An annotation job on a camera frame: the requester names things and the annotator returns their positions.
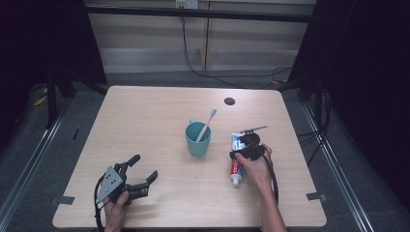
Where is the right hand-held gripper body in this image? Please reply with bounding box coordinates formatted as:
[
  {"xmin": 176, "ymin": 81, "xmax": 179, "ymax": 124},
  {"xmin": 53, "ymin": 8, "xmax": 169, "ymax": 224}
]
[{"xmin": 238, "ymin": 125, "xmax": 269, "ymax": 162}]

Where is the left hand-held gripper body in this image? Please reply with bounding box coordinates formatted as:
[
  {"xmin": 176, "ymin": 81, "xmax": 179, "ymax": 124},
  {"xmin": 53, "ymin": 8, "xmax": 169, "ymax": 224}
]
[{"xmin": 95, "ymin": 162, "xmax": 151, "ymax": 206}]

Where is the white toothpaste tube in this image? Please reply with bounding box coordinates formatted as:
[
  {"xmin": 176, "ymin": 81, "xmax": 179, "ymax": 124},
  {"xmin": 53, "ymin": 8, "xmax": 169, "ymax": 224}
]
[{"xmin": 229, "ymin": 132, "xmax": 247, "ymax": 188}]

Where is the teal cup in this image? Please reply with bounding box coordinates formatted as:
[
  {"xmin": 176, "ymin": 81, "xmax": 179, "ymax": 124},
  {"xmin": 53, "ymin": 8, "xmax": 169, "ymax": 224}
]
[{"xmin": 184, "ymin": 118, "xmax": 213, "ymax": 159}]

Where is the pink toothbrush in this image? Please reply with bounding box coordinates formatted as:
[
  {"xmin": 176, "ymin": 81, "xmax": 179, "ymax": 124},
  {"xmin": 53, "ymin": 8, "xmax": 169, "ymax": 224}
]
[{"xmin": 194, "ymin": 107, "xmax": 219, "ymax": 144}]

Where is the person's left hand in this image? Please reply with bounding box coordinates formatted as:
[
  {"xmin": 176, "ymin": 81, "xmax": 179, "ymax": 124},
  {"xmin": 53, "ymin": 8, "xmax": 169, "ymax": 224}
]
[{"xmin": 102, "ymin": 190, "xmax": 131, "ymax": 227}]

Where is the person's right hand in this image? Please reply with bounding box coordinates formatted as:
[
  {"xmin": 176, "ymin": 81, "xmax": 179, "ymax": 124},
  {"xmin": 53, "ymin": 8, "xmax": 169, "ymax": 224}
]
[{"xmin": 233, "ymin": 143, "xmax": 276, "ymax": 191}]

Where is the grey tape strip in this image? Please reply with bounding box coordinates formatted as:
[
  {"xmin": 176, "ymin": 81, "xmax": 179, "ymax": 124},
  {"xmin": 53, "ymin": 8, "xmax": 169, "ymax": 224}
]
[
  {"xmin": 48, "ymin": 195, "xmax": 75, "ymax": 207},
  {"xmin": 306, "ymin": 191, "xmax": 329, "ymax": 203}
]

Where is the black metal stand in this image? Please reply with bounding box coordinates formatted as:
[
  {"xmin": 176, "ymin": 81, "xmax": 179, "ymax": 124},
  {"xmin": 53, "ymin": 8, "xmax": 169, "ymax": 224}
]
[
  {"xmin": 278, "ymin": 72, "xmax": 327, "ymax": 130},
  {"xmin": 44, "ymin": 69, "xmax": 109, "ymax": 131}
]

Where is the yellow floor tape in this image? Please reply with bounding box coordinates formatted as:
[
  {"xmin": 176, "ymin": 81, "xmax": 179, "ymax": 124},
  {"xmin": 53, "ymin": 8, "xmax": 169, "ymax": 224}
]
[{"xmin": 33, "ymin": 94, "xmax": 48, "ymax": 107}]

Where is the black curtain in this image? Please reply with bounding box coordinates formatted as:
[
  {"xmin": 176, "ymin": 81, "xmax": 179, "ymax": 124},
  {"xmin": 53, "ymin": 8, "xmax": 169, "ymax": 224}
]
[
  {"xmin": 0, "ymin": 0, "xmax": 108, "ymax": 143},
  {"xmin": 286, "ymin": 0, "xmax": 410, "ymax": 211}
]

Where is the black horizontal bar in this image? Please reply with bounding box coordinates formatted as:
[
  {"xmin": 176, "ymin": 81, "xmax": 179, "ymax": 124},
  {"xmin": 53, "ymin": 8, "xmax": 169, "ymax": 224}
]
[{"xmin": 84, "ymin": 4, "xmax": 316, "ymax": 24}]

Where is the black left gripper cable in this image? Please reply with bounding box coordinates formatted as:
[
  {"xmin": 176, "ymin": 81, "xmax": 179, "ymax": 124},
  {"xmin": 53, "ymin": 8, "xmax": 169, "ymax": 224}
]
[{"xmin": 93, "ymin": 175, "xmax": 106, "ymax": 232}]

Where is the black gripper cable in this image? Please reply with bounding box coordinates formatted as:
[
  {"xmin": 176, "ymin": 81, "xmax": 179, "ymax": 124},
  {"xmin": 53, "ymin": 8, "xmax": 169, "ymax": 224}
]
[
  {"xmin": 262, "ymin": 151, "xmax": 280, "ymax": 206},
  {"xmin": 93, "ymin": 175, "xmax": 106, "ymax": 232}
]

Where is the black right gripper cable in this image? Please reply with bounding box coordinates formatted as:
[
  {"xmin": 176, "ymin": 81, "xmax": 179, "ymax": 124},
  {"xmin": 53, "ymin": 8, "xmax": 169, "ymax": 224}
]
[{"xmin": 262, "ymin": 151, "xmax": 280, "ymax": 206}]

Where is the black floor cable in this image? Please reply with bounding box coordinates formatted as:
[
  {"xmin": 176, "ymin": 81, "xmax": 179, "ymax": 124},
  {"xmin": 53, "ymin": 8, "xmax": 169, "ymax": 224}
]
[{"xmin": 295, "ymin": 90, "xmax": 335, "ymax": 167}]

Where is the metal floor rail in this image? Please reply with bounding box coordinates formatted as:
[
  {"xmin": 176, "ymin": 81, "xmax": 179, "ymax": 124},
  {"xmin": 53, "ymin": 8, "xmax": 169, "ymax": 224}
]
[
  {"xmin": 0, "ymin": 98, "xmax": 73, "ymax": 226},
  {"xmin": 301, "ymin": 101, "xmax": 375, "ymax": 232}
]

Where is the black hanging cable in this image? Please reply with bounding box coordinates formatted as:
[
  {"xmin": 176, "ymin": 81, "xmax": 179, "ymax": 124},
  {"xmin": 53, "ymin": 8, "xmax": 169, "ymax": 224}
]
[{"xmin": 180, "ymin": 14, "xmax": 293, "ymax": 90}]

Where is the white wall socket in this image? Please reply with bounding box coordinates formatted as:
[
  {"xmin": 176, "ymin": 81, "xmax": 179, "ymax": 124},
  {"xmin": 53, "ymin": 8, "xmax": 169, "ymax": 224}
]
[{"xmin": 175, "ymin": 0, "xmax": 199, "ymax": 10}]

